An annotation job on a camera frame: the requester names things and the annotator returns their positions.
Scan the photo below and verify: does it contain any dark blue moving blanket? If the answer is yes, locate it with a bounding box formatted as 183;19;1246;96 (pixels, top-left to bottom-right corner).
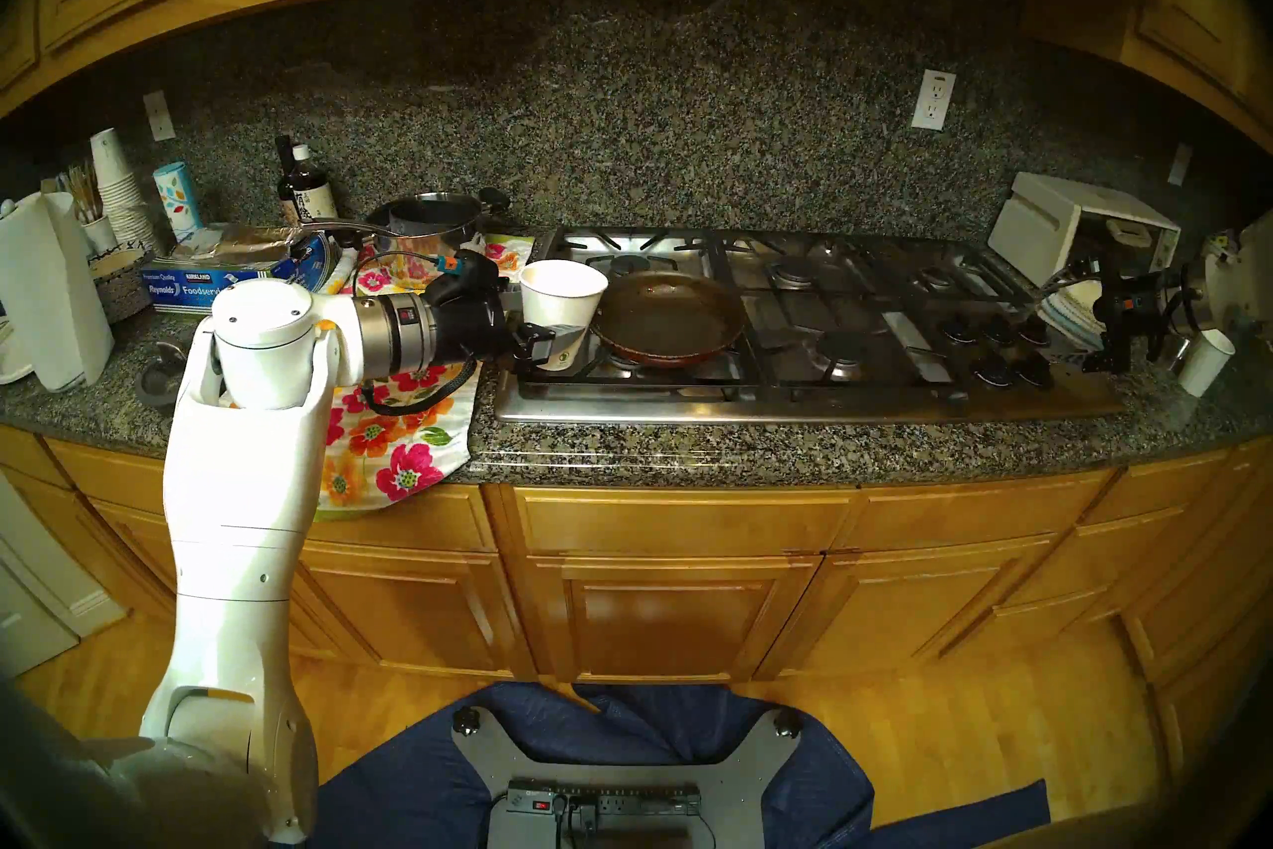
313;680;1052;849

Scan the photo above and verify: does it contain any white paper cup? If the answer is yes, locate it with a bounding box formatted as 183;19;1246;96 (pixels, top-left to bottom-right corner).
519;259;609;371
1179;327;1237;398

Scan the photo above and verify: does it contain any slim dark glass bottle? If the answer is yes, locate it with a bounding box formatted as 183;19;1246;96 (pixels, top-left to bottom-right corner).
274;134;299;226

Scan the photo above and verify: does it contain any stainless steel gas cooktop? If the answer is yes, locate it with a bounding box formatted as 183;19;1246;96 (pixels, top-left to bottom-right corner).
494;225;1125;425

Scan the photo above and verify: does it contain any patterned blue paper cup stack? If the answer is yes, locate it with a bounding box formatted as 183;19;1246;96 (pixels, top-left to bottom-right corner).
152;162;205;241

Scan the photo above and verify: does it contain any white toaster oven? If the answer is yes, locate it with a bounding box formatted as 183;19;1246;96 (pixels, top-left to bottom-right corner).
988;172;1182;291

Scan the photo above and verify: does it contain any white duplex wall outlet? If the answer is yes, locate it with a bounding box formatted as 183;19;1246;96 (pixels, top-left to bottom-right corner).
911;68;958;132

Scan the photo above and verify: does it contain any stack of white paper cups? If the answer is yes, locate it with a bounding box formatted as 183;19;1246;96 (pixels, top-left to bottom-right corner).
90;127;160;253

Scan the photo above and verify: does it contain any wooden cabinet door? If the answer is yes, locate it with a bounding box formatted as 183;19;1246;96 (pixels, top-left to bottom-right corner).
527;554;824;684
761;537;1057;679
288;534;533;679

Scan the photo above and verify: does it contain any dark bottle with white label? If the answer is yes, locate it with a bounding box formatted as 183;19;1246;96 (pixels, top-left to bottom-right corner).
288;144;341;223

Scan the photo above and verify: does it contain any blue foodservice foil box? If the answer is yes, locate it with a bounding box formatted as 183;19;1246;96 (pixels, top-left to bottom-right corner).
139;222;334;316

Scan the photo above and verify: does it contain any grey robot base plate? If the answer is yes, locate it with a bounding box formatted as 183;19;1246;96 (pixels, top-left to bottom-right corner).
453;706;803;849

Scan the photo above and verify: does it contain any stainless steel saucepan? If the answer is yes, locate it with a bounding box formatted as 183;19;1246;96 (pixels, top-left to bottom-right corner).
298;190;513;291

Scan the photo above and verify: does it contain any wooden drawer front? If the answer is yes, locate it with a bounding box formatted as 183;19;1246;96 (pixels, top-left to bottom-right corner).
308;484;496;553
512;487;858;557
840;469;1115;552

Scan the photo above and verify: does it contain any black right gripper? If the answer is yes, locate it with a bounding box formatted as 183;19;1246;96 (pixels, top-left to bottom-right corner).
1039;255;1200;373

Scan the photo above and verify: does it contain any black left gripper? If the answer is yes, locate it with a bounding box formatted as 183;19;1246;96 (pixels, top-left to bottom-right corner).
428;250;590;374

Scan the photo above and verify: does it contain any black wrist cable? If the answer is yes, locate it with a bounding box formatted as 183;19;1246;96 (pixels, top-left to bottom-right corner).
358;360;483;417

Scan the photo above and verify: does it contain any floral kitchen towel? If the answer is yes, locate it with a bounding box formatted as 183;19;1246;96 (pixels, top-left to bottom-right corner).
318;232;538;515

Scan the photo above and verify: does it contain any wooden utensil bundle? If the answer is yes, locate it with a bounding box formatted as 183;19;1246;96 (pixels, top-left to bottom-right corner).
55;161;105;223

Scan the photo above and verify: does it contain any narrow black cast iron grate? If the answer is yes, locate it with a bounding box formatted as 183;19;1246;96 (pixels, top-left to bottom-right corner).
863;238;1035;311

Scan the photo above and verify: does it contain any woven patterned basket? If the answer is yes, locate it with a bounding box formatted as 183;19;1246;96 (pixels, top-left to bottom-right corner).
88;245;155;326

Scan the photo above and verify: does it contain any white paper towel roll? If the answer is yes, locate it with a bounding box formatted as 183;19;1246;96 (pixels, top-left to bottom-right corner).
0;190;115;393

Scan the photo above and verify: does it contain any dark nonstick frying pan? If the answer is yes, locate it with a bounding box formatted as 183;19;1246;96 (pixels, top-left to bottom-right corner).
587;270;749;369

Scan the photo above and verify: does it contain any dark round lid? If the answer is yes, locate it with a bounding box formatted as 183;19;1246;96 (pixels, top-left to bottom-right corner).
134;340;195;415

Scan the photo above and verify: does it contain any wooden lower cabinet run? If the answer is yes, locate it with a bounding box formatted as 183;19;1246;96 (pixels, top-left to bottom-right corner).
0;424;1273;778

